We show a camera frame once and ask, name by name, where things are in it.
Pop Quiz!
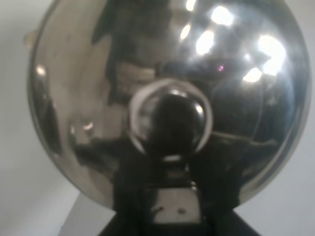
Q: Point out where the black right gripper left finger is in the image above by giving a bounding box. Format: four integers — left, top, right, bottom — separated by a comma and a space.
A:
100, 147, 158, 236

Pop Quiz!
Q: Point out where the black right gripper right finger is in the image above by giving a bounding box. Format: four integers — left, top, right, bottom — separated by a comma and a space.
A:
189, 147, 259, 236

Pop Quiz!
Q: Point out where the stainless steel teapot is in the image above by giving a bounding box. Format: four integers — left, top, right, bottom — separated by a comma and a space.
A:
23, 0, 311, 224

